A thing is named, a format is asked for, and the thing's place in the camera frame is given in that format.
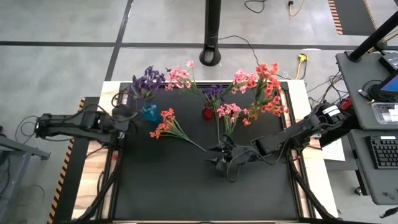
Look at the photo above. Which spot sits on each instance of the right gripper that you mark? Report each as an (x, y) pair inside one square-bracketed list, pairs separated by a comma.
[(241, 155)]

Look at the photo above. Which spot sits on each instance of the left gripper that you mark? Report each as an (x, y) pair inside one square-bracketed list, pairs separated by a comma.
[(126, 110)]

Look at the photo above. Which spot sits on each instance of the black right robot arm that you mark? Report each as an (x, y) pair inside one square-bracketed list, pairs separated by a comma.
[(295, 133)]

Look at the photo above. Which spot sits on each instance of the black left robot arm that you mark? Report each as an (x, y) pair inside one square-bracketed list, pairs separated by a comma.
[(77, 124)]

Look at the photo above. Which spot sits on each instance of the blue glass vase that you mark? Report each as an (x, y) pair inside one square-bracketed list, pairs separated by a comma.
[(150, 112)]

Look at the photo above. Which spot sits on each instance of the red glass vase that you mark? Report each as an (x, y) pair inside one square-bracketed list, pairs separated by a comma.
[(208, 114)]

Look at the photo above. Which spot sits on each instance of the black mat striped edge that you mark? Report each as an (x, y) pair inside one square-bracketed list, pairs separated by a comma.
[(351, 15), (70, 174)]

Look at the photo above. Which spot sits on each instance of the black round stand pole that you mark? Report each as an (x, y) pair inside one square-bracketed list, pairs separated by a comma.
[(212, 25)]

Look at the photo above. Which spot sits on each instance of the white paper sheet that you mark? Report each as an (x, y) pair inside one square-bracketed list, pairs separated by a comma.
[(334, 151)]

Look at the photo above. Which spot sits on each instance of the grey metal stand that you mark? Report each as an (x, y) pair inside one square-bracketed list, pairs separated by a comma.
[(21, 149)]

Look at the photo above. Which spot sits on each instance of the grey keyboard shelf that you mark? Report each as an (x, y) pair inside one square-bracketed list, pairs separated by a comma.
[(360, 174)]

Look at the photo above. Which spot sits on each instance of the grey cart top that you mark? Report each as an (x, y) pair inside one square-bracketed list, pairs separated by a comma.
[(354, 93)]

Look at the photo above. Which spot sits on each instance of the black keyboard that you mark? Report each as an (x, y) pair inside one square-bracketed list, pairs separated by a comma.
[(384, 152)]

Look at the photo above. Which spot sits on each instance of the clear plastic box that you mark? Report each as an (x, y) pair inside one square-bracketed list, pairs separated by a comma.
[(384, 113)]

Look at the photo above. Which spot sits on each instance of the black screen blue display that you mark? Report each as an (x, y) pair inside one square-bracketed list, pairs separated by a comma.
[(391, 85)]

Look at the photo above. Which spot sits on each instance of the black slanted pole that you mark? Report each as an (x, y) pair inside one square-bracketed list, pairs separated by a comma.
[(373, 39)]

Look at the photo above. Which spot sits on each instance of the black flat device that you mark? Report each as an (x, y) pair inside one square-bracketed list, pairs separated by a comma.
[(390, 62)]

